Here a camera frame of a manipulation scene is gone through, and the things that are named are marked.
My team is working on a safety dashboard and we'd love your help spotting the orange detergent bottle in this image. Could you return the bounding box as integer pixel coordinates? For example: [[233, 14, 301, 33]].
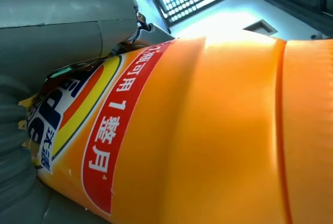
[[18, 37, 333, 224]]

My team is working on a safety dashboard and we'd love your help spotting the square ceiling vent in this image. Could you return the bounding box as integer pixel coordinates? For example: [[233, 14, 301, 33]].
[[242, 19, 278, 37]]

